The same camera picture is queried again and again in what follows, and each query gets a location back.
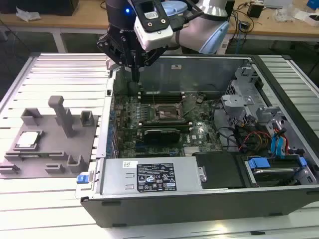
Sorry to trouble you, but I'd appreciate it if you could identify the grey plastic parts rack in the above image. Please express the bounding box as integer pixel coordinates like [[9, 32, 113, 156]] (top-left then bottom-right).
[[0, 95, 100, 179]]

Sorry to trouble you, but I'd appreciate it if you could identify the small black box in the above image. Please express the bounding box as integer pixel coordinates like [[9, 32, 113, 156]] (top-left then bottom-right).
[[247, 3, 264, 18]]

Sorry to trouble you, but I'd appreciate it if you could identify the silver metal drive cage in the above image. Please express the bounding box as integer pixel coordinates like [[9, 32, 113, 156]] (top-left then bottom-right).
[[220, 66, 269, 130]]

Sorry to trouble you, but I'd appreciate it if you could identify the silver disk bay bracket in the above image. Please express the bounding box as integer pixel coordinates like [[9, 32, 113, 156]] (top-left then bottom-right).
[[255, 106, 300, 160]]

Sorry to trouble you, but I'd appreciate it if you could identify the green motherboard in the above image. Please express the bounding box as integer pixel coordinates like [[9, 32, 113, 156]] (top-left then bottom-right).
[[111, 92, 225, 159]]

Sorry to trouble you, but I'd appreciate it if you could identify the small white box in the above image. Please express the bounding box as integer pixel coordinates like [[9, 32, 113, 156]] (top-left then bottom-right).
[[307, 13, 319, 26]]

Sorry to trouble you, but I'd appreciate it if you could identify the crumpled white paper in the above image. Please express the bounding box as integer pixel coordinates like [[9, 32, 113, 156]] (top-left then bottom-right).
[[15, 6, 42, 22]]

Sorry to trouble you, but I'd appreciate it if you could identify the clear plastic bag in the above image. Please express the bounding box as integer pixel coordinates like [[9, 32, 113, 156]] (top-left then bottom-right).
[[273, 4, 311, 22]]

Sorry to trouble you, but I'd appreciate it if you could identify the silver finned heat sink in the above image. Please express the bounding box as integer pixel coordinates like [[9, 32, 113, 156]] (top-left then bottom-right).
[[183, 146, 202, 157]]

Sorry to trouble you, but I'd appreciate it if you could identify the CPU socket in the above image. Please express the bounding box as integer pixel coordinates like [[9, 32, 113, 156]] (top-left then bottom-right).
[[155, 103, 181, 122]]

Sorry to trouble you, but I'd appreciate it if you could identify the black plastic shroud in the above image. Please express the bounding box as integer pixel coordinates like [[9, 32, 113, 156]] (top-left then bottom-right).
[[194, 151, 246, 190]]

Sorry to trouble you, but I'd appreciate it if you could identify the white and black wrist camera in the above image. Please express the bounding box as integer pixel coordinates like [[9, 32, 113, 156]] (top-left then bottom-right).
[[134, 0, 174, 52]]

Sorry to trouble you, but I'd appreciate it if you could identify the hard disk in blue carrier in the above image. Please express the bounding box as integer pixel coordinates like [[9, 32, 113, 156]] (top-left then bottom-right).
[[245, 156, 309, 188]]

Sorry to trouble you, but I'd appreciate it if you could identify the black open PC case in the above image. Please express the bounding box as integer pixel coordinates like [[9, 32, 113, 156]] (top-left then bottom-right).
[[74, 53, 319, 229]]

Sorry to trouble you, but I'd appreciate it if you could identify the black equipment box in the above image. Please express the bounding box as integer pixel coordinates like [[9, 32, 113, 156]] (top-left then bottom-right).
[[0, 0, 80, 16]]

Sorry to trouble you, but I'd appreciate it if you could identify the green RAM stick in rack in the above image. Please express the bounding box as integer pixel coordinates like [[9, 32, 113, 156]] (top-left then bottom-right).
[[18, 152, 63, 159]]

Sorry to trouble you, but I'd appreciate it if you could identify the wooden desk white frame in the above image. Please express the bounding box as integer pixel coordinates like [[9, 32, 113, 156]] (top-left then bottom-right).
[[0, 0, 319, 53]]

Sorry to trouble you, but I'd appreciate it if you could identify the blue flat cable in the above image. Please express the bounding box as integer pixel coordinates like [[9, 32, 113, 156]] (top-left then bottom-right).
[[270, 131, 290, 160]]

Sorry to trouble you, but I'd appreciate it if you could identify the silver power supply with label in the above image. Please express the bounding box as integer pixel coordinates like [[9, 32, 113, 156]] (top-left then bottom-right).
[[101, 158, 200, 196]]

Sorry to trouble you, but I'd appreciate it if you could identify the black RAM slot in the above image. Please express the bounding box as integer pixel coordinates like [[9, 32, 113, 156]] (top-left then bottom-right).
[[138, 94, 185, 99], [138, 91, 185, 96], [138, 99, 185, 104], [138, 97, 185, 102]]

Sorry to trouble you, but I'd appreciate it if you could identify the red yellow black wire bundle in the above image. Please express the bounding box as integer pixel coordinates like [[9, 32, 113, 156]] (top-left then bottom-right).
[[239, 130, 273, 152]]

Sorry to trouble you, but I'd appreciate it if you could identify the CPU with silver top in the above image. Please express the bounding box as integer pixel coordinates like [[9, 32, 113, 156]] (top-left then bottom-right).
[[14, 130, 42, 149]]

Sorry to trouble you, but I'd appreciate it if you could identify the black graphics card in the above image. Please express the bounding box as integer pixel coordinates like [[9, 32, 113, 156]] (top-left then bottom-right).
[[143, 128, 181, 145]]

